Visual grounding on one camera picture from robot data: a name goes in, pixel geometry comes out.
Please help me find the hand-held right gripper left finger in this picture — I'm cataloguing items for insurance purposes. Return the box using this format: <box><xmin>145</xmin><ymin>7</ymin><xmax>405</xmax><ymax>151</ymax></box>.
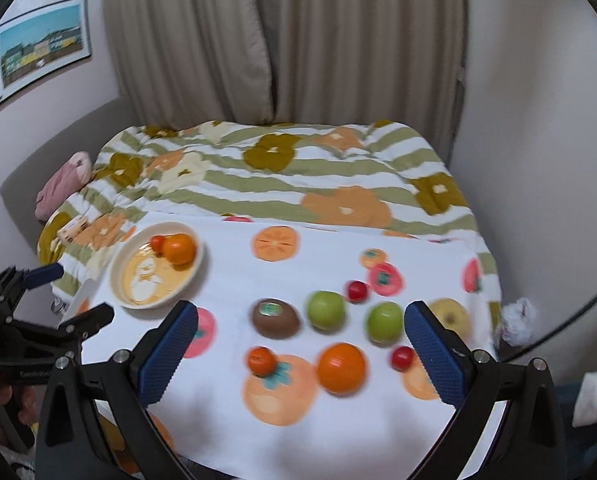
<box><xmin>36</xmin><ymin>300</ymin><xmax>199</xmax><ymax>480</ymax></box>

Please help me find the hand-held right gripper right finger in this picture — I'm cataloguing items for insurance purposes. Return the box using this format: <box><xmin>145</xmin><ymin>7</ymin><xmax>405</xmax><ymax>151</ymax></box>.
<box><xmin>403</xmin><ymin>300</ymin><xmax>569</xmax><ymax>480</ymax></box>

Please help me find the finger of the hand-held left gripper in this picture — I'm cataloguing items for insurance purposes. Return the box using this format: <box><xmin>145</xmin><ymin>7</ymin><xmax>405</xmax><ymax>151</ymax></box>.
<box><xmin>6</xmin><ymin>302</ymin><xmax>116</xmax><ymax>357</ymax></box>
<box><xmin>0</xmin><ymin>262</ymin><xmax>65</xmax><ymax>312</ymax></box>

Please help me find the yellow apple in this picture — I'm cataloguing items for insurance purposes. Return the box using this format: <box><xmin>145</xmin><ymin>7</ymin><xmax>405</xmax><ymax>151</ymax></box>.
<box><xmin>428</xmin><ymin>298</ymin><xmax>471</xmax><ymax>343</ymax></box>

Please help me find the green apple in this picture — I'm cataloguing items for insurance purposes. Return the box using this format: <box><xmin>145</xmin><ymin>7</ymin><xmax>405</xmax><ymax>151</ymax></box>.
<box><xmin>367</xmin><ymin>301</ymin><xmax>406</xmax><ymax>347</ymax></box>
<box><xmin>305</xmin><ymin>290</ymin><xmax>347</xmax><ymax>332</ymax></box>

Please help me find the cream printed bowl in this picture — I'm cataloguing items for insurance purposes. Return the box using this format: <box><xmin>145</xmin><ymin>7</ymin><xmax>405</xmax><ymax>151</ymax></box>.
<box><xmin>109</xmin><ymin>221</ymin><xmax>205</xmax><ymax>310</ymax></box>

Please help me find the small orange tomato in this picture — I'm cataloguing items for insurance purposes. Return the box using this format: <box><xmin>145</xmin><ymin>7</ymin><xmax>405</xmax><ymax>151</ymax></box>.
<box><xmin>247</xmin><ymin>346</ymin><xmax>278</xmax><ymax>377</ymax></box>

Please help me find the large orange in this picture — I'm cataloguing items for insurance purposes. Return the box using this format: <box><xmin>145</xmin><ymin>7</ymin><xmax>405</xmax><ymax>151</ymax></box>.
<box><xmin>317</xmin><ymin>342</ymin><xmax>367</xmax><ymax>395</ymax></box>

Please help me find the brown kiwi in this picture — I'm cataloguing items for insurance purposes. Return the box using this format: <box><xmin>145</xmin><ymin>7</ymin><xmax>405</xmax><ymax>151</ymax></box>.
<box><xmin>251</xmin><ymin>298</ymin><xmax>301</xmax><ymax>339</ymax></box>

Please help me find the person's left hand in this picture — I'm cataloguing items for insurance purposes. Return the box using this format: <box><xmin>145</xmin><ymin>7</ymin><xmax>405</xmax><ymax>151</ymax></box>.
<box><xmin>0</xmin><ymin>384</ymin><xmax>39</xmax><ymax>428</ymax></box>

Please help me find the crumpled white plastic wrap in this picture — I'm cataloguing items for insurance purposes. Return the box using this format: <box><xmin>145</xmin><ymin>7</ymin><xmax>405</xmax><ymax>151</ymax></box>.
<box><xmin>501</xmin><ymin>297</ymin><xmax>536</xmax><ymax>346</ymax></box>

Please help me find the grey sofa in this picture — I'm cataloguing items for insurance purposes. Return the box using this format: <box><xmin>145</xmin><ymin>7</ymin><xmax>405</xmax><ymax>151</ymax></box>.
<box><xmin>0</xmin><ymin>95</ymin><xmax>134</xmax><ymax>266</ymax></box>

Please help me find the white fruit-print cloth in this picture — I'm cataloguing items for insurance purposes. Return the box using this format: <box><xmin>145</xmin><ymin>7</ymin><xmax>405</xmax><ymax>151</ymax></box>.
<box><xmin>63</xmin><ymin>212</ymin><xmax>509</xmax><ymax>476</ymax></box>

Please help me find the striped floral blanket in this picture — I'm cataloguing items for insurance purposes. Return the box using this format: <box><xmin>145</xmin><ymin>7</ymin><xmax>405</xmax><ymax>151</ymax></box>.
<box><xmin>37</xmin><ymin>120</ymin><xmax>504</xmax><ymax>321</ymax></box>

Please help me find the beige curtain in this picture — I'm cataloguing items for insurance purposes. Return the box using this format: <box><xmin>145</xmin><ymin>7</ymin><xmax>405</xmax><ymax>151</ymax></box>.
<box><xmin>256</xmin><ymin>0</ymin><xmax>468</xmax><ymax>161</ymax></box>
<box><xmin>101</xmin><ymin>0</ymin><xmax>279</xmax><ymax>128</ymax></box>

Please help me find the black cable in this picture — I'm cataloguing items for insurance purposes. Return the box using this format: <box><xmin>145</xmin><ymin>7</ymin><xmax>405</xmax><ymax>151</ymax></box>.
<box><xmin>501</xmin><ymin>265</ymin><xmax>597</xmax><ymax>363</ymax></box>

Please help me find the framed wall poster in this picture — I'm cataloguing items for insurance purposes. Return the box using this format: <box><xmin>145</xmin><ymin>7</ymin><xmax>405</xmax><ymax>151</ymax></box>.
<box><xmin>0</xmin><ymin>0</ymin><xmax>92</xmax><ymax>107</ymax></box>

